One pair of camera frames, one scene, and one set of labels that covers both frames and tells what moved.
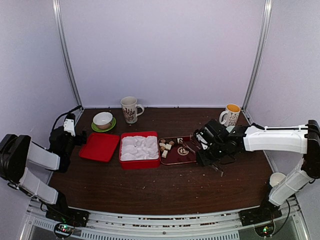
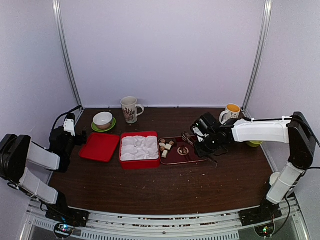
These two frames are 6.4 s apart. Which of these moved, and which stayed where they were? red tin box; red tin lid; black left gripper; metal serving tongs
Moved: metal serving tongs
Stayed: red tin box; red tin lid; black left gripper
